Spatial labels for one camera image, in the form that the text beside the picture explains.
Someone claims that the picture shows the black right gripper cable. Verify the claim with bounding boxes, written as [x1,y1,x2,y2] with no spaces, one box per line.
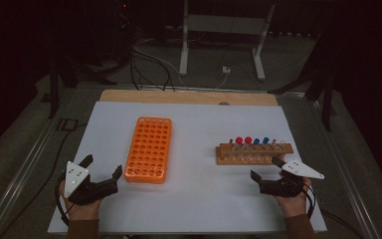
[299,180,317,220]

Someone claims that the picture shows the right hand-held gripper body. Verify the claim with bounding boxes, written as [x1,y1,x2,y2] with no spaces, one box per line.
[259,158,325,198]

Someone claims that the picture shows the long black floor cable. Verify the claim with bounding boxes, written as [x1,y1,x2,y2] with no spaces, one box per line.
[0,122,89,239]

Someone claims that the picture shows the white floor cable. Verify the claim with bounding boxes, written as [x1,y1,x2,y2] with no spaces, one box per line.
[178,71,229,91]

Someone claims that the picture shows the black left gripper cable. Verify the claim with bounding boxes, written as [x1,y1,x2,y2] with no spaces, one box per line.
[55,173,72,227]

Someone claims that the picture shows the person's left hand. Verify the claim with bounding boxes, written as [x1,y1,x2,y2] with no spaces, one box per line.
[58,180,103,222]

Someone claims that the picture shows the orange plastic tube rack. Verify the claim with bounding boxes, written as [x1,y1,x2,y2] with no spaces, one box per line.
[123,116,173,184]

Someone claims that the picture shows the wooden test tube rack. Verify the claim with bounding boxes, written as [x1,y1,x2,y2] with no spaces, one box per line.
[215,138,294,166]

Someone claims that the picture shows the dark equipment tower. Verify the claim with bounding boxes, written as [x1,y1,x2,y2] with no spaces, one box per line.
[110,0,137,64]

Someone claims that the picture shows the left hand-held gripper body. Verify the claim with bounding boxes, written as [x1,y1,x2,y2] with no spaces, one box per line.
[63,160,119,207]

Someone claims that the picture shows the black tripod stand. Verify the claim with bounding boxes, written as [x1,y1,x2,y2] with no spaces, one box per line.
[48,56,118,120]
[268,33,337,132]

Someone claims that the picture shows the white metal stand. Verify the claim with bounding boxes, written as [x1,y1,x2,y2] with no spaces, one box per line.
[178,0,277,82]

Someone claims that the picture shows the white table board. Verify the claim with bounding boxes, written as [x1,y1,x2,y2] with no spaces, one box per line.
[47,101,328,235]

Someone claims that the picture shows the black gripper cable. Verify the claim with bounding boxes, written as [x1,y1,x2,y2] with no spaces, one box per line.
[55,173,72,227]
[299,180,317,220]

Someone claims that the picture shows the black floor cable bundle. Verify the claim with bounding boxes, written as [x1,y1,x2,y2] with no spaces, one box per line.
[128,43,177,93]

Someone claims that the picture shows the person's right hand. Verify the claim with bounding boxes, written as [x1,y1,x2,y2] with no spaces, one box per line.
[274,175,313,219]

